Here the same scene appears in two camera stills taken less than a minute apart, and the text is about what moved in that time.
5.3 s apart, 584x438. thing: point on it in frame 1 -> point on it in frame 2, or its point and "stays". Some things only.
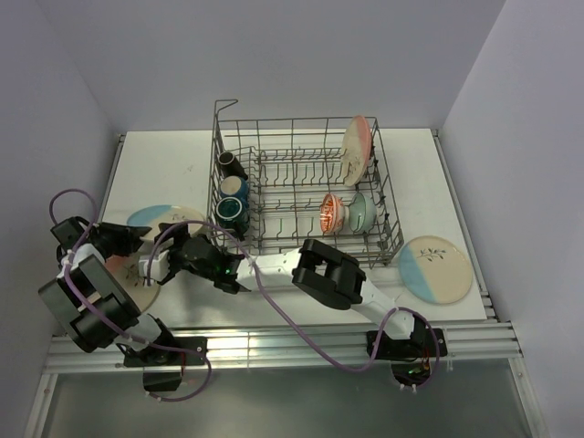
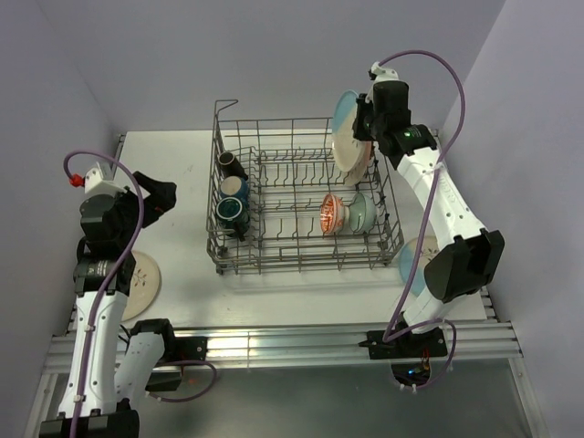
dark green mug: x=231 y=216 stays
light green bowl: x=362 y=213 stays
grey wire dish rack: x=278 y=182 stays
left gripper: x=129 y=236 -> x=161 y=198
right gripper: x=173 y=267 -> x=363 y=105
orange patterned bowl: x=331 y=213 stays
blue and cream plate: x=152 y=215 -> x=347 y=148
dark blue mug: x=235 y=187 stays
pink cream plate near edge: x=127 y=269 stays
